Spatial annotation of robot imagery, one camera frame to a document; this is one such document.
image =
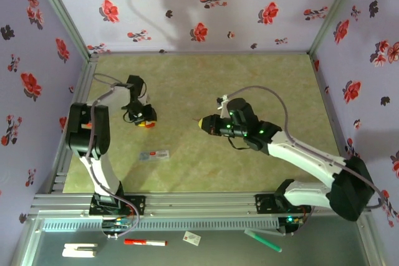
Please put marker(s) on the red key tag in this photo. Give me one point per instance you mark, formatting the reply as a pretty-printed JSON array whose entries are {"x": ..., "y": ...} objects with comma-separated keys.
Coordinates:
[
  {"x": 150, "y": 125},
  {"x": 87, "y": 126}
]

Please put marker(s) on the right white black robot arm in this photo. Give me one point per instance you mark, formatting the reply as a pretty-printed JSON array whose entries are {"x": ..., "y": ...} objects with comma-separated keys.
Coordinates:
[{"x": 305, "y": 160}]

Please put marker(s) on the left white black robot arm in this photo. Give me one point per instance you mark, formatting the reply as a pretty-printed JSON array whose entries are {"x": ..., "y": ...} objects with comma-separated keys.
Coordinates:
[{"x": 101, "y": 172}]

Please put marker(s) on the green controller circuit board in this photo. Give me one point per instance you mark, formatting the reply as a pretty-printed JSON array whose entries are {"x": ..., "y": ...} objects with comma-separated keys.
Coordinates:
[{"x": 120, "y": 223}]

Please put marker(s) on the small white printed card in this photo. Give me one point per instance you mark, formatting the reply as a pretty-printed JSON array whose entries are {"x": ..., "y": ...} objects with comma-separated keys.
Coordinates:
[{"x": 191, "y": 238}]

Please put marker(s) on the black controller box green light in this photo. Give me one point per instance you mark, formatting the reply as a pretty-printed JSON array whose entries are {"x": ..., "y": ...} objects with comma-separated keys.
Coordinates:
[{"x": 290, "y": 220}]

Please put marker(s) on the red white marker pen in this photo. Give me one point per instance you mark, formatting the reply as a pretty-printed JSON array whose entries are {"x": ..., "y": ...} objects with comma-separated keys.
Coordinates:
[{"x": 145, "y": 242}]

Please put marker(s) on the green marker pen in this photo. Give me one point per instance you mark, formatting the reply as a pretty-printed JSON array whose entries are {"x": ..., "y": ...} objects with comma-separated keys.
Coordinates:
[{"x": 263, "y": 240}]

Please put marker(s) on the white plastic block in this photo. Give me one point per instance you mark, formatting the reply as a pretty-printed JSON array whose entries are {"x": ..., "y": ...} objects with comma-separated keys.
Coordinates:
[{"x": 80, "y": 250}]

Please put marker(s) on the aluminium side rail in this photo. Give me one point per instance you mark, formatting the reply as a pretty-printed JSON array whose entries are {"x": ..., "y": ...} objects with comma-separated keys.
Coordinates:
[
  {"x": 325, "y": 91},
  {"x": 81, "y": 91}
]

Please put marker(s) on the thin aluminium back rail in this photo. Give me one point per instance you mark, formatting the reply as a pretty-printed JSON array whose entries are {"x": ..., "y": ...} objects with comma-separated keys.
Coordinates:
[{"x": 202, "y": 52}]

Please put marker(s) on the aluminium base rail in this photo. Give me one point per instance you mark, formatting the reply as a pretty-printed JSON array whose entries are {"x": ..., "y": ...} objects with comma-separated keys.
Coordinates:
[{"x": 202, "y": 203}]

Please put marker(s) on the aluminium corner post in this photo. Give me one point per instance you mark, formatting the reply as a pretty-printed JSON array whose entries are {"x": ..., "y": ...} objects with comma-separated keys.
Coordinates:
[
  {"x": 333, "y": 13},
  {"x": 64, "y": 13}
]

